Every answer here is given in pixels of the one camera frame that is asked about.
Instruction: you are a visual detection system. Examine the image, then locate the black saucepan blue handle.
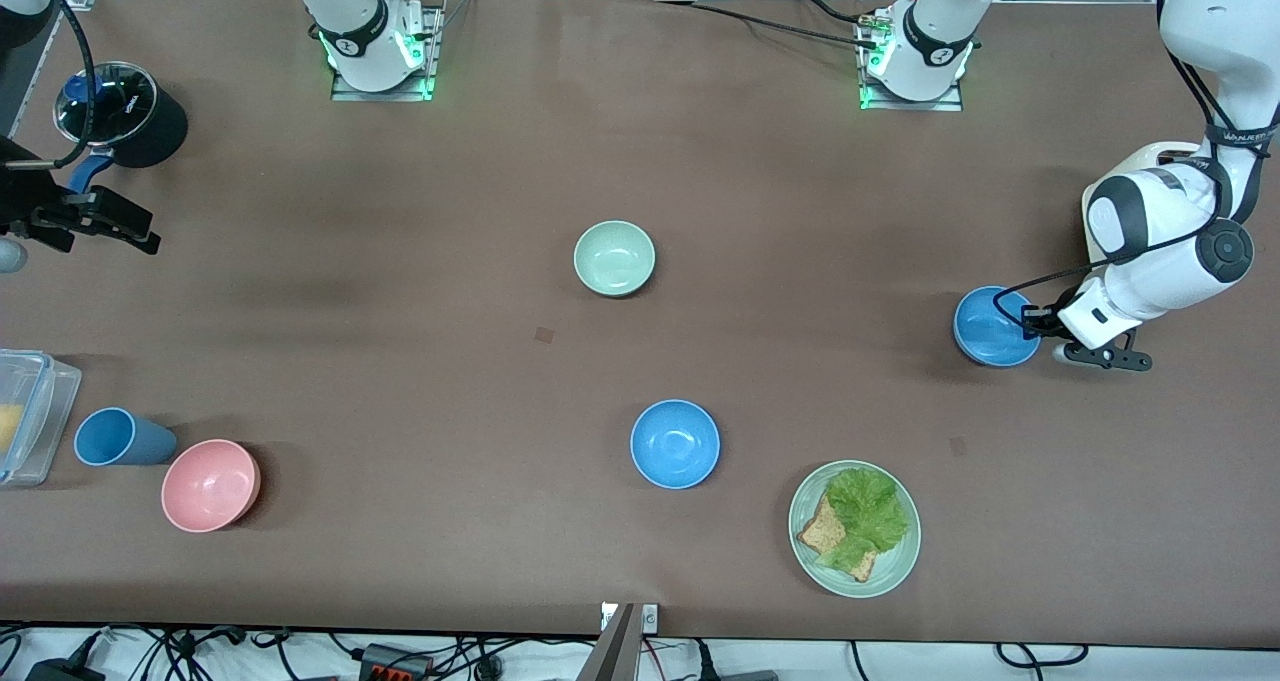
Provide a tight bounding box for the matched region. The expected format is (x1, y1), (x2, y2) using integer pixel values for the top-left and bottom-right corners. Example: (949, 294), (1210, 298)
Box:
(52, 61), (190, 202)

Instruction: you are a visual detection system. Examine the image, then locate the glass lid blue knob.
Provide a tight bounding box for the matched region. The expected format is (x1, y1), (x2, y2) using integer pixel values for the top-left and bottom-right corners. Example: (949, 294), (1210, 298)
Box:
(52, 61), (160, 148)

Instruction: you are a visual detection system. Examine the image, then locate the black cable on table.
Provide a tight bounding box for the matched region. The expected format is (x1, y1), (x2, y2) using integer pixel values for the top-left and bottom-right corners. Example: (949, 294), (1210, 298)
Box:
(648, 0), (886, 50)

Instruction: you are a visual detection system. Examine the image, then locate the brown bread slice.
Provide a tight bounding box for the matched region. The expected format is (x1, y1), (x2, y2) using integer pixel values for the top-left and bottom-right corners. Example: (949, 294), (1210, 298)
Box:
(796, 494), (880, 584)

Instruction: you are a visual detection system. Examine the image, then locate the black power adapter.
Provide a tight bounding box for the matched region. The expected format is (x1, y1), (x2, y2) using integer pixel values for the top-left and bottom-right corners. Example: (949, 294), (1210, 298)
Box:
(22, 658), (109, 681)

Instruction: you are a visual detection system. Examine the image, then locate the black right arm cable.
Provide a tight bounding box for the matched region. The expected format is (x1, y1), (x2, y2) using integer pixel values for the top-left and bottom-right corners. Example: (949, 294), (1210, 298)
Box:
(28, 0), (101, 170)

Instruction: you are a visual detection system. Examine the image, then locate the clear plastic food container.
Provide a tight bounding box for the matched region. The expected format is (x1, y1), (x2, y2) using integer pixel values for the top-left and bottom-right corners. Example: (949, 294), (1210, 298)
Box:
(0, 349), (84, 488)

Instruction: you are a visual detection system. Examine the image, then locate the blue plastic cup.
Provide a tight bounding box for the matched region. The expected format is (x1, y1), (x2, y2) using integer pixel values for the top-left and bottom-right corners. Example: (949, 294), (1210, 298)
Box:
(73, 407), (180, 468)

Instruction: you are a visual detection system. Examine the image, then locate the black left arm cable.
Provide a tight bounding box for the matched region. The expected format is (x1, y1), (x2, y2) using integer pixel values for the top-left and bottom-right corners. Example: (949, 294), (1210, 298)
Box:
(993, 21), (1280, 317)

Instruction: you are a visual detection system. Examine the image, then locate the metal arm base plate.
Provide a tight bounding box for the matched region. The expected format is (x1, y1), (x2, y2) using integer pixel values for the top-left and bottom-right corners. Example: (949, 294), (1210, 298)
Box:
(857, 6), (966, 113)
(330, 3), (443, 103)

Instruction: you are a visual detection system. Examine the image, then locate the green lettuce leaf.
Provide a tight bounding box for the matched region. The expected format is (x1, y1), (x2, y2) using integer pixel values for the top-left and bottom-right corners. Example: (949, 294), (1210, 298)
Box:
(818, 467), (912, 574)

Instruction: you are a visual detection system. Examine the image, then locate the pale green plate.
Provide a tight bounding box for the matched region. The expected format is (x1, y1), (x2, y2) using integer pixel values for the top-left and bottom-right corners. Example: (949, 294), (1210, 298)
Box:
(788, 459), (922, 599)

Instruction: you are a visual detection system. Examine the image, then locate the blue bowl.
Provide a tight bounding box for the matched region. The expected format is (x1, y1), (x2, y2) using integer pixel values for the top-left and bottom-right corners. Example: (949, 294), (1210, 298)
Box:
(953, 285), (1043, 368)
(630, 399), (722, 491)

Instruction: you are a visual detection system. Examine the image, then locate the small white table bracket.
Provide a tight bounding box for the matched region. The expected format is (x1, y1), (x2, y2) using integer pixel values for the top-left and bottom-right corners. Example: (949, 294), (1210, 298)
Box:
(600, 603), (661, 633)

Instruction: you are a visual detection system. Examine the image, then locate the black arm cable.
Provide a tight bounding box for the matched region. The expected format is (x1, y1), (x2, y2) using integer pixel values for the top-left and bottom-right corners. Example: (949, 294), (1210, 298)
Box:
(28, 0), (101, 170)
(993, 21), (1280, 317)

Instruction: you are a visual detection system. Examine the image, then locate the pink bowl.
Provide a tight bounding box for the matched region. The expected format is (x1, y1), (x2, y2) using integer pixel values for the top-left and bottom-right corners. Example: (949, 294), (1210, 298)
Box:
(161, 439), (263, 534)

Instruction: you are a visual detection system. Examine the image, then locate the grey camera stand pole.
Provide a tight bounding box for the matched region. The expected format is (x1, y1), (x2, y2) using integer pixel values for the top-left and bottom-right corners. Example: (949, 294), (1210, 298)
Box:
(575, 603), (638, 681)

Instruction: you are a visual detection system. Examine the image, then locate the black orange power strip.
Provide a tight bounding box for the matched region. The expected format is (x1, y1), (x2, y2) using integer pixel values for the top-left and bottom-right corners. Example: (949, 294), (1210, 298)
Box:
(358, 643), (433, 681)

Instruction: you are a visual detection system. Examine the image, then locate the white round object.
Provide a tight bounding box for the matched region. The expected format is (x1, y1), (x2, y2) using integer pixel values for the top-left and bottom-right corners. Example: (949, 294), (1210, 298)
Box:
(1081, 141), (1223, 267)

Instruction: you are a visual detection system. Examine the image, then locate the pale green bowl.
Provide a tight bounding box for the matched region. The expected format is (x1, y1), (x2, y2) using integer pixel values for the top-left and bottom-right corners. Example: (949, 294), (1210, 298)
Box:
(573, 220), (657, 298)

